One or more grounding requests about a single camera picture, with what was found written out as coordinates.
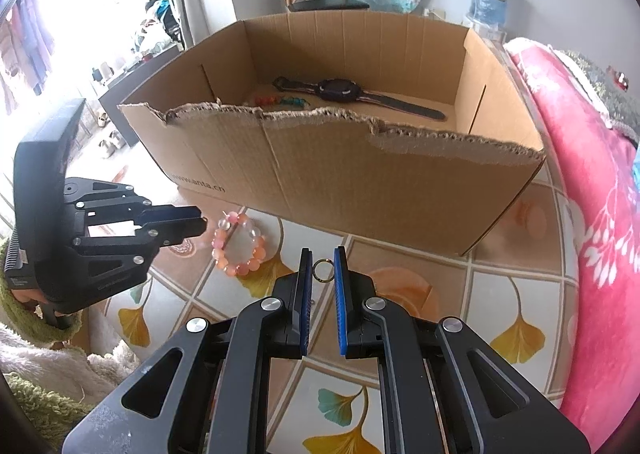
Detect brown cardboard box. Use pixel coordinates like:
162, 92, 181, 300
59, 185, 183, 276
117, 11, 547, 257

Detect black low cabinet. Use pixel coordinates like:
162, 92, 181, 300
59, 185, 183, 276
97, 51, 183, 147

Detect multicolour bead bracelet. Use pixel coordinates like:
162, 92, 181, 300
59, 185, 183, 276
247, 92, 311, 109

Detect pink floral blanket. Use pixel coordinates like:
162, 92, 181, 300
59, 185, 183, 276
502, 38, 640, 454

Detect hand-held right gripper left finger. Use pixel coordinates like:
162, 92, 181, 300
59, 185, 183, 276
62, 248, 315, 454

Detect white water dispenser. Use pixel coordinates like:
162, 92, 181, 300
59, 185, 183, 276
462, 14, 506, 42

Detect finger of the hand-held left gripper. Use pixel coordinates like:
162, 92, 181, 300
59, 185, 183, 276
62, 177, 208, 235
72, 228, 207, 265

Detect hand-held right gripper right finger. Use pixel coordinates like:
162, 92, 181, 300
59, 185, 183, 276
334, 246, 588, 454

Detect grey-green lace-trimmed pillow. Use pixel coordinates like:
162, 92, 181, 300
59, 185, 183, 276
550, 48, 640, 139

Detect pink bead bracelet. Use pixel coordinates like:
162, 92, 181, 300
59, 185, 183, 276
212, 213, 268, 275

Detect white fleece garment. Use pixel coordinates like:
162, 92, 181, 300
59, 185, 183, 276
0, 326, 143, 435

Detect hanging clothes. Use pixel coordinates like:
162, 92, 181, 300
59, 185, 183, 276
0, 0, 56, 112

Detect pile of clothes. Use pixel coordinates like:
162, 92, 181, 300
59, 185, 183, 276
134, 0, 182, 54

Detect black wristwatch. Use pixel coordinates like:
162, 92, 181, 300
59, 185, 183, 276
272, 76, 446, 122

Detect person's left hand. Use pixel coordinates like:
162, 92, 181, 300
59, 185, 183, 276
15, 288, 53, 319

